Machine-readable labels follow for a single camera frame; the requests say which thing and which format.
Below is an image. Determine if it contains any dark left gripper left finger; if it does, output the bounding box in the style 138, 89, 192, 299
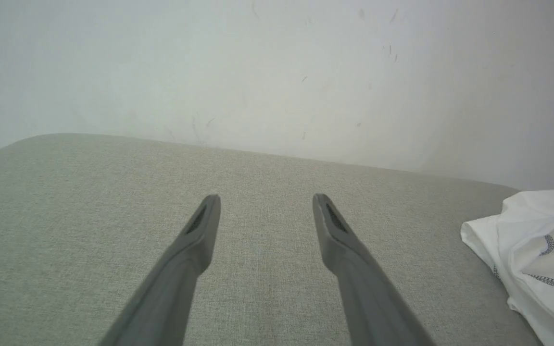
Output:
98, 194, 222, 346

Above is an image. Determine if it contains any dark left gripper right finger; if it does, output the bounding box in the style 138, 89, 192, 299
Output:
312, 193, 437, 346

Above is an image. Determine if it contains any white long-sleeve garment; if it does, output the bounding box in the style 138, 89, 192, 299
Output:
460, 189, 554, 346

